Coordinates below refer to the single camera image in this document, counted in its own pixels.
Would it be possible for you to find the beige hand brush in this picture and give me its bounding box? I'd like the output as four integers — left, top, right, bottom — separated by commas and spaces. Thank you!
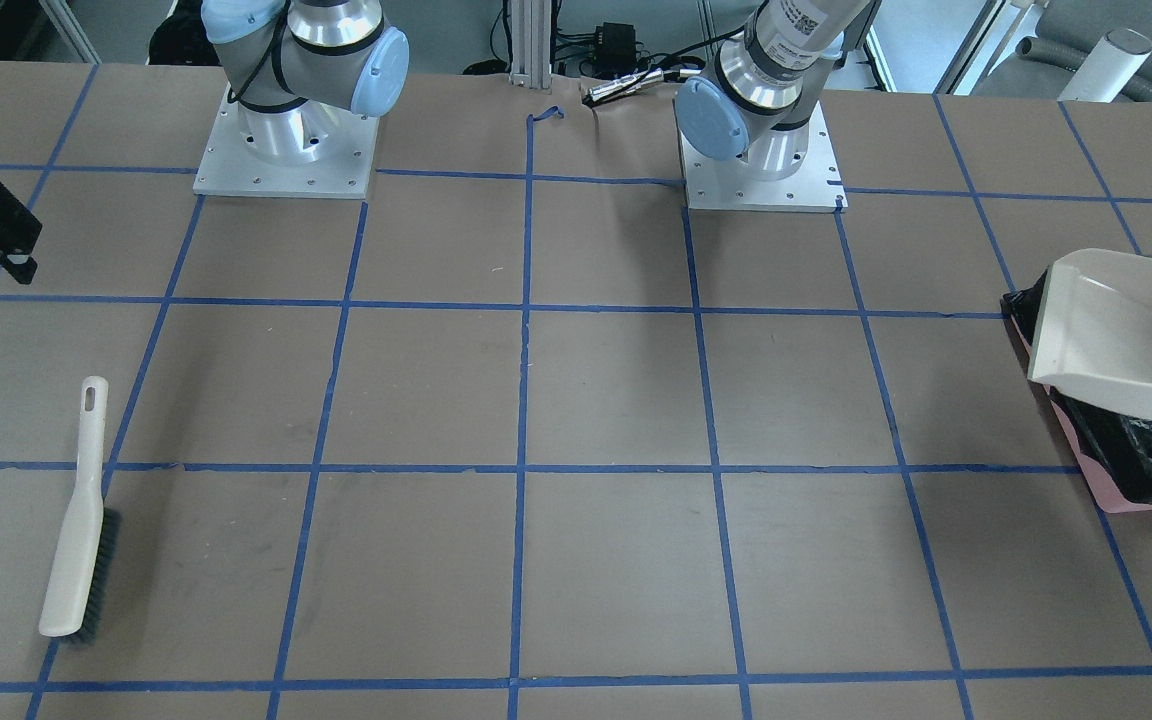
37, 376, 122, 644

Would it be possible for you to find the beige plastic dustpan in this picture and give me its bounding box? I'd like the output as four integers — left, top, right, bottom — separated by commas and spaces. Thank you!
1026, 249, 1152, 420

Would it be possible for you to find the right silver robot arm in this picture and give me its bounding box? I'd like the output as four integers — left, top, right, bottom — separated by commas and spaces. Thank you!
195, 1, 411, 199

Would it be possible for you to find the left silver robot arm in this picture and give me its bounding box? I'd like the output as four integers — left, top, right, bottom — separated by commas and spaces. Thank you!
675, 1, 876, 179

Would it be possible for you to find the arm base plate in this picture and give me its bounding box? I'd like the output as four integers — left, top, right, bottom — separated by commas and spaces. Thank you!
679, 104, 849, 213
192, 91, 380, 200

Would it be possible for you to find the aluminium frame post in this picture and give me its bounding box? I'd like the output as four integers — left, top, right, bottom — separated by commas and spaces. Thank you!
502, 0, 556, 94

